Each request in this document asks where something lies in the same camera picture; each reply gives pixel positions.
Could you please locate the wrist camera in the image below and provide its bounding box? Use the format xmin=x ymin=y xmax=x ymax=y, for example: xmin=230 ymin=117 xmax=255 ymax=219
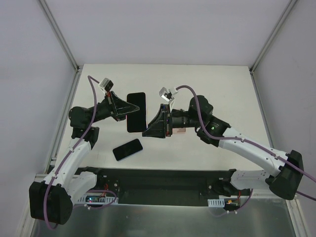
xmin=159 ymin=87 xmax=178 ymax=107
xmin=98 ymin=78 xmax=114 ymax=94

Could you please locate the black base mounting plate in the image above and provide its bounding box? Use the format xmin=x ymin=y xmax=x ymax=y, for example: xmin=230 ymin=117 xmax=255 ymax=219
xmin=76 ymin=167 xmax=250 ymax=206

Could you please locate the blue smartphone black screen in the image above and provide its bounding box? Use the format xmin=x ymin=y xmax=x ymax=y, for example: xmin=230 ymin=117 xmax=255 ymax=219
xmin=113 ymin=139 xmax=143 ymax=161

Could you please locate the aluminium frame post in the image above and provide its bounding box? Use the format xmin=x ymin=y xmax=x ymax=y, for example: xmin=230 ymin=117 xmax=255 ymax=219
xmin=37 ymin=0 xmax=80 ymax=72
xmin=249 ymin=0 xmax=299 ymax=75

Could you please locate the pink phone case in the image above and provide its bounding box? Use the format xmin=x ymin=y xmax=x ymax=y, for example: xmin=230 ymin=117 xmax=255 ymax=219
xmin=172 ymin=128 xmax=186 ymax=134

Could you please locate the right aluminium frame post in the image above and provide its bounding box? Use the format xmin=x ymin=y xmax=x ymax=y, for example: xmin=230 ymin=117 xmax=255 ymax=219
xmin=249 ymin=0 xmax=299 ymax=75

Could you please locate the beige phone with case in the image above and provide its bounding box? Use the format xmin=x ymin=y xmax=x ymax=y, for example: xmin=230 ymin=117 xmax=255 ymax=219
xmin=127 ymin=92 xmax=147 ymax=133

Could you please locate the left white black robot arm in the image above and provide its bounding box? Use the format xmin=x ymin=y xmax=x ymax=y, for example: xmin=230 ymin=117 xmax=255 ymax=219
xmin=29 ymin=91 xmax=139 ymax=225

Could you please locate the white cable duct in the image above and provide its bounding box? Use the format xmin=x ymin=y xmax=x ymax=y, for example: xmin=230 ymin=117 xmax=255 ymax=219
xmin=207 ymin=198 xmax=225 ymax=208
xmin=76 ymin=195 xmax=119 ymax=205

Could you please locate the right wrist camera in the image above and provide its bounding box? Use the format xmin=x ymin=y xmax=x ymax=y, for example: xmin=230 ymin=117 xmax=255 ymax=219
xmin=159 ymin=87 xmax=178 ymax=107

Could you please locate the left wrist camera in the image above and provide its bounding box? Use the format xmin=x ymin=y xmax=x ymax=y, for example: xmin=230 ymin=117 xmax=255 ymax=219
xmin=98 ymin=78 xmax=114 ymax=94

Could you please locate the left white cable duct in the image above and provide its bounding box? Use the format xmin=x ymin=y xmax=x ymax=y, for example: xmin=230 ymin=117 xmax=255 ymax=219
xmin=76 ymin=195 xmax=119 ymax=205

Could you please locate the right white cable duct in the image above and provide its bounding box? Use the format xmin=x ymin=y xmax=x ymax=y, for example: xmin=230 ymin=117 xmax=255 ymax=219
xmin=207 ymin=198 xmax=225 ymax=208

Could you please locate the left aluminium frame post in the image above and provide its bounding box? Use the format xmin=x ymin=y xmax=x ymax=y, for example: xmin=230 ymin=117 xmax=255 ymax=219
xmin=37 ymin=0 xmax=80 ymax=72

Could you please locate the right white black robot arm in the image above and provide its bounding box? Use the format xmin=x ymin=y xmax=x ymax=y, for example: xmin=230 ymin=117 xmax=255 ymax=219
xmin=142 ymin=95 xmax=304 ymax=200

